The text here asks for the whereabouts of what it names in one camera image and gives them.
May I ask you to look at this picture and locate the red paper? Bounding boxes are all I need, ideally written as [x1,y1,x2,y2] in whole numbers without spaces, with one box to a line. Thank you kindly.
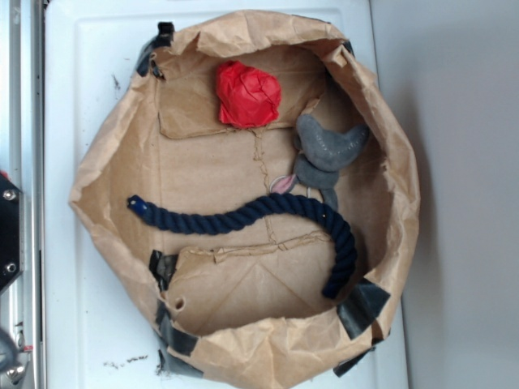
[216,61,281,129]

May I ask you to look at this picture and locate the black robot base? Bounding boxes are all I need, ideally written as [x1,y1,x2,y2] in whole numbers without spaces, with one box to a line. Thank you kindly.
[0,170,24,293]

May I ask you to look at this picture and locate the grey plush toy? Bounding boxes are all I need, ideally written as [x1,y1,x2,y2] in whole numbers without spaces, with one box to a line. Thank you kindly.
[269,114,371,210]

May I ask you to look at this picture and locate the brown paper bag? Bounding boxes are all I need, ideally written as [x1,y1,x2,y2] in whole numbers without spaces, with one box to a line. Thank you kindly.
[70,11,420,388]

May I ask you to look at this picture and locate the white tray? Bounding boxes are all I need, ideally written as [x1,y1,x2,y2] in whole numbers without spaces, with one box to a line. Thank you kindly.
[42,6,410,389]

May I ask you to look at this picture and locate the dark blue twisted rope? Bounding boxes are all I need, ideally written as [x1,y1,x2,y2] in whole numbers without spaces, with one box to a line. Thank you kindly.
[127,193,358,300]

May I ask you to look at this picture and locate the metal frame rail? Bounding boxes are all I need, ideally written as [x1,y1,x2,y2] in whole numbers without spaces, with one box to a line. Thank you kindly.
[10,1,45,388]

